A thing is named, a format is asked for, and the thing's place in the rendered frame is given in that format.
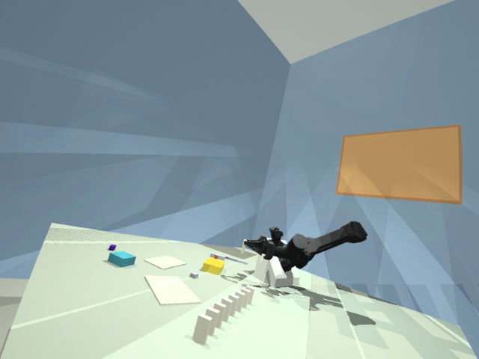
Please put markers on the yellow rectangular block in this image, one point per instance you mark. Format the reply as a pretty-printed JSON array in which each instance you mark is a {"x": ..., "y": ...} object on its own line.
[{"x": 213, "y": 266}]

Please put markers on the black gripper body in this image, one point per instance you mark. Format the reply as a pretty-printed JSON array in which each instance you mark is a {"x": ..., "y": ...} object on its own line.
[{"x": 271, "y": 250}]

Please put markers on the teal rectangular block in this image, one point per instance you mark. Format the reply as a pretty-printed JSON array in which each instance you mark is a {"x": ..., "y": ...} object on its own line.
[{"x": 121, "y": 259}]

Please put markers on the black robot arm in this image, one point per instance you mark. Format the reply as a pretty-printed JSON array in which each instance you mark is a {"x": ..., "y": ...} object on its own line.
[{"x": 301, "y": 250}]

